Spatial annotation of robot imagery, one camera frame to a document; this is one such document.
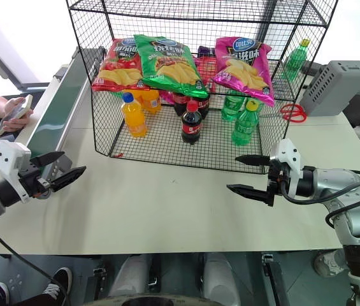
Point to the pink red snack bag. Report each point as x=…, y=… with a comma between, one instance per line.
x=205, y=71

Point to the white robot leg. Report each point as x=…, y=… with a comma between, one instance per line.
x=130, y=275
x=221, y=277

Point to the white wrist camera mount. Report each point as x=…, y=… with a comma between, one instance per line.
x=7, y=159
x=289, y=159

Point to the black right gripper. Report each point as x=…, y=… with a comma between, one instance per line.
x=276, y=178

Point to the purple snack pack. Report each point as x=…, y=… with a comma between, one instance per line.
x=205, y=51

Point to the person's bare hand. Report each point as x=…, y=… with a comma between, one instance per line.
x=18, y=122

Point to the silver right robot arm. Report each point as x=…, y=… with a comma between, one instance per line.
x=348, y=188

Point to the green conveyor belt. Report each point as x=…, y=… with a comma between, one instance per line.
x=61, y=105

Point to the green soda bottle yellow cap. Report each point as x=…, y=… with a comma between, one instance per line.
x=230, y=108
x=246, y=126
x=296, y=60

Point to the dark rounded robot base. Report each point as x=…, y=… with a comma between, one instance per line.
x=160, y=301

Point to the green potato chip bag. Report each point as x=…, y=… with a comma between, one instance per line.
x=170, y=63

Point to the grey vented plastic box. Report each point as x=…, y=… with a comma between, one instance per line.
x=335, y=87

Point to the black sneaker white laces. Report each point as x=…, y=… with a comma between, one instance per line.
x=57, y=285

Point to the cola bottle red cap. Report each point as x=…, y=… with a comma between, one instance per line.
x=181, y=105
x=191, y=126
x=204, y=106

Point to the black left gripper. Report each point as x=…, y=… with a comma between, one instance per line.
x=34, y=181

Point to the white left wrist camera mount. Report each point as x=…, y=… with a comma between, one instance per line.
x=7, y=159

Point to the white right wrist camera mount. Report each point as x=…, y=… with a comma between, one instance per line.
x=289, y=159

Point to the magenta potato chip bag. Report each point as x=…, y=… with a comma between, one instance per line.
x=243, y=70

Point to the orange soda bottle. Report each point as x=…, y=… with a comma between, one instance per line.
x=134, y=119
x=152, y=102

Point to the red potato chip bag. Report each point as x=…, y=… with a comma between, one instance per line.
x=119, y=68

